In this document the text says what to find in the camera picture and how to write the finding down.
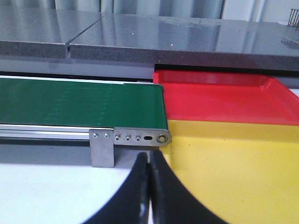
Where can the dark wire rack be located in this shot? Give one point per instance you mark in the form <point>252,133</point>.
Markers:
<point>293,19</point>

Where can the white curtain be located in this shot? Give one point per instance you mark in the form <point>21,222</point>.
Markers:
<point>244,10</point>

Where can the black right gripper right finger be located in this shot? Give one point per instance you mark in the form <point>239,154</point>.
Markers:
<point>172,203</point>

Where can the aluminium conveyor frame rail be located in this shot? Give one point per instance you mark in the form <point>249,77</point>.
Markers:
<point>44,132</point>

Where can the red plastic tray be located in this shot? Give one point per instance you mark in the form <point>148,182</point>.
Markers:
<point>227,97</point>

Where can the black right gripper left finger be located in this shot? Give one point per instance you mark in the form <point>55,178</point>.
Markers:
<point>130,203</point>

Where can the green conveyor belt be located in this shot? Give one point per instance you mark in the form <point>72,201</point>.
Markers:
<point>81,104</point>

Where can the steel conveyor support bracket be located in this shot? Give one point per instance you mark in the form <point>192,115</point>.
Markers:
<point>102,148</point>

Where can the yellow plastic tray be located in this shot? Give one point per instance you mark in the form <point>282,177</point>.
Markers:
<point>244,173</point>

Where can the steel conveyor end plate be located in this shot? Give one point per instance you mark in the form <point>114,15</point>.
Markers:
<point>132,136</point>

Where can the grey stone shelf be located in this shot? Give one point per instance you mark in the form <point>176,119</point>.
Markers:
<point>61,34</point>

